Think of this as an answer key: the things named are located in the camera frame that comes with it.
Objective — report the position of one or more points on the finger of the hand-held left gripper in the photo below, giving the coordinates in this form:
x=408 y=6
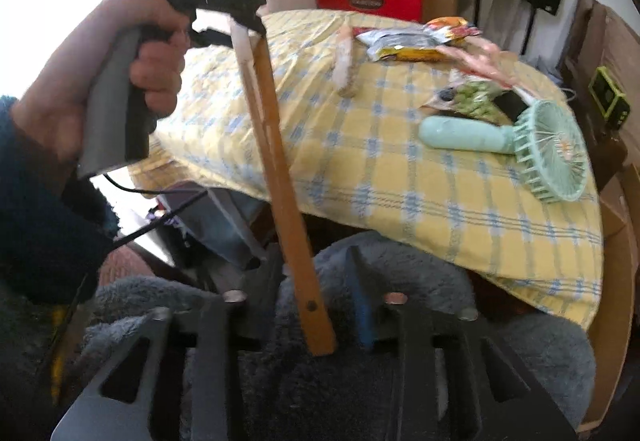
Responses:
x=215 y=36

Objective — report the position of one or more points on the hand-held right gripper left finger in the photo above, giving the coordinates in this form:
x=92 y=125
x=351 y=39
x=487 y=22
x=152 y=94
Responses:
x=215 y=361

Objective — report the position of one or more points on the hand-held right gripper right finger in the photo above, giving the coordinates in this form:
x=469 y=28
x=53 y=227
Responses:
x=362 y=311

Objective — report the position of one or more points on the wooden folding fan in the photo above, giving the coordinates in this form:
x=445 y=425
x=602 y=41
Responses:
x=285 y=201

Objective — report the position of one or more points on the silver snack packet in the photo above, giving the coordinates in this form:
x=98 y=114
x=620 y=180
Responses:
x=400 y=41

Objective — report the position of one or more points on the mint green handheld fan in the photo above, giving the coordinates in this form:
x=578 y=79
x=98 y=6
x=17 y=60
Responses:
x=465 y=133

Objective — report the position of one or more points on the person's left forearm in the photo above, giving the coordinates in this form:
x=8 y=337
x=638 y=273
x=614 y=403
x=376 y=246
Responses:
x=40 y=221

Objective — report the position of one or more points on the person's left hand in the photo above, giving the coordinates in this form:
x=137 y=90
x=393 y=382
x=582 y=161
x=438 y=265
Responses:
x=50 y=106

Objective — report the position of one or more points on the grey fleece garment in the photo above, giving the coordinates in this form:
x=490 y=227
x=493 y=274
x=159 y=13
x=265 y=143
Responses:
x=325 y=396

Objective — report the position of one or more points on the yellow checked tablecloth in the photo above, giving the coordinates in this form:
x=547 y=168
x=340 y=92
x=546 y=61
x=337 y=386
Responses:
x=375 y=171

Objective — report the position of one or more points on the green patterned pouch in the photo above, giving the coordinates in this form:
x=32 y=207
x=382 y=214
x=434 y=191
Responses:
x=465 y=98

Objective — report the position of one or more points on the pink plastic wrapper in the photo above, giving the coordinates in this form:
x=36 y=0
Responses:
x=480 y=61

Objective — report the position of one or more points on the black speaker stand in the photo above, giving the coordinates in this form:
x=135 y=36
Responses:
x=481 y=11
x=529 y=31

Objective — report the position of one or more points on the lime green power station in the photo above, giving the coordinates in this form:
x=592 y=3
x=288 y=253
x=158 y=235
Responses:
x=607 y=93

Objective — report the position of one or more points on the beige sofa cushion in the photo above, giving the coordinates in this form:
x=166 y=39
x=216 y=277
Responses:
x=625 y=46

